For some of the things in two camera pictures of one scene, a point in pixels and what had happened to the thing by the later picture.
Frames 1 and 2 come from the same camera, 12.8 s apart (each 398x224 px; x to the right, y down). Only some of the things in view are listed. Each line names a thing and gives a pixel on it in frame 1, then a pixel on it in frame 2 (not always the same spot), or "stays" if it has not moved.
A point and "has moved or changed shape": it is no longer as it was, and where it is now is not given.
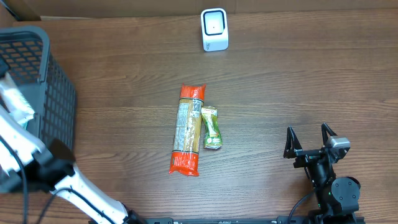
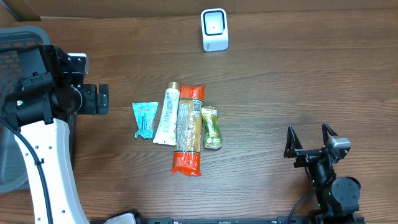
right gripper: (310, 154) stays
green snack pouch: (212, 138) stays
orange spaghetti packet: (185, 149) stays
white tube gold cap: (16, 102) has moved or changed shape
